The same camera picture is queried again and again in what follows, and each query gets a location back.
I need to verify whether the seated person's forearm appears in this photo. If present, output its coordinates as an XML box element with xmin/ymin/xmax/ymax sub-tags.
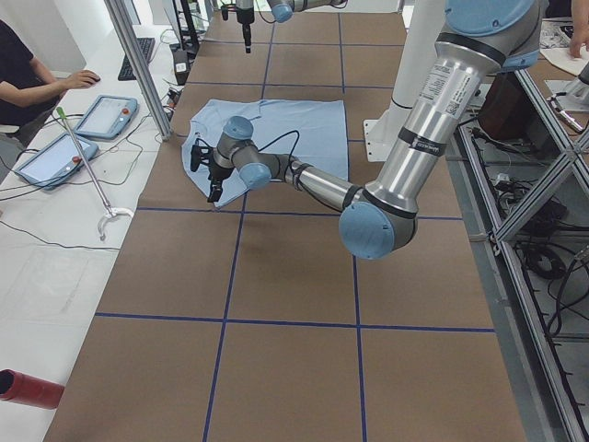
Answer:
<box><xmin>0</xmin><ymin>57</ymin><xmax>68</xmax><ymax>108</ymax></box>

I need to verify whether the red cylinder bottle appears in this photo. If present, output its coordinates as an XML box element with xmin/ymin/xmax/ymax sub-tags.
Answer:
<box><xmin>1</xmin><ymin>369</ymin><xmax>64</xmax><ymax>410</ymax></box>

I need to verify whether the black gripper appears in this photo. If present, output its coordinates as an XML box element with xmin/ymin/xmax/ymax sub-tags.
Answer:
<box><xmin>207</xmin><ymin>159</ymin><xmax>230</xmax><ymax>204</ymax></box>
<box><xmin>235</xmin><ymin>0</ymin><xmax>254</xmax><ymax>53</ymax></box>

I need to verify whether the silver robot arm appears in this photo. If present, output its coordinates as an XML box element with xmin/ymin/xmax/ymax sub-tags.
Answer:
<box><xmin>222</xmin><ymin>0</ymin><xmax>347</xmax><ymax>53</ymax></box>
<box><xmin>191</xmin><ymin>1</ymin><xmax>545</xmax><ymax>260</ymax></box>

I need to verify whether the seated person's hand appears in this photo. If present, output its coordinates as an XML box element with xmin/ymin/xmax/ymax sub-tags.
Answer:
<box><xmin>64</xmin><ymin>70</ymin><xmax>100</xmax><ymax>90</ymax></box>

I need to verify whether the black computer keyboard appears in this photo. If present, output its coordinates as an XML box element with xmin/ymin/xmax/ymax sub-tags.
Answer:
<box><xmin>117</xmin><ymin>37</ymin><xmax>156</xmax><ymax>82</ymax></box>

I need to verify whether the near blue teach pendant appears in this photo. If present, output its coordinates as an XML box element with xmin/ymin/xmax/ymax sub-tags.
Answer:
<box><xmin>15</xmin><ymin>134</ymin><xmax>83</xmax><ymax>189</ymax></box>

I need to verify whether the aluminium frame post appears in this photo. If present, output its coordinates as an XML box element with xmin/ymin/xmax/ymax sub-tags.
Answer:
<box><xmin>104</xmin><ymin>0</ymin><xmax>172</xmax><ymax>141</ymax></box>

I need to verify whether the black box with label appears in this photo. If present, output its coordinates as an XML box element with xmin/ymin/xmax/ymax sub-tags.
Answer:
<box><xmin>172</xmin><ymin>49</ymin><xmax>191</xmax><ymax>86</ymax></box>

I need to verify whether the blue teach pendant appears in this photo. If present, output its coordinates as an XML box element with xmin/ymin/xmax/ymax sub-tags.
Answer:
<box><xmin>15</xmin><ymin>134</ymin><xmax>83</xmax><ymax>189</ymax></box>
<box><xmin>74</xmin><ymin>95</ymin><xmax>138</xmax><ymax>140</ymax></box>

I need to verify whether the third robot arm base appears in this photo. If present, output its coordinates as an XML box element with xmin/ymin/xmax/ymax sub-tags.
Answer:
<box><xmin>547</xmin><ymin>64</ymin><xmax>588</xmax><ymax>134</ymax></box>

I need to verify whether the far blue teach pendant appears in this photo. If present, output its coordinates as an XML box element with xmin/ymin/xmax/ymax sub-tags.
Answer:
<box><xmin>74</xmin><ymin>95</ymin><xmax>138</xmax><ymax>140</ymax></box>

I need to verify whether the aluminium side frame rack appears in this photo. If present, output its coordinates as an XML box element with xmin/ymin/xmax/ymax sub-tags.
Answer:
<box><xmin>449</xmin><ymin>61</ymin><xmax>588</xmax><ymax>441</ymax></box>

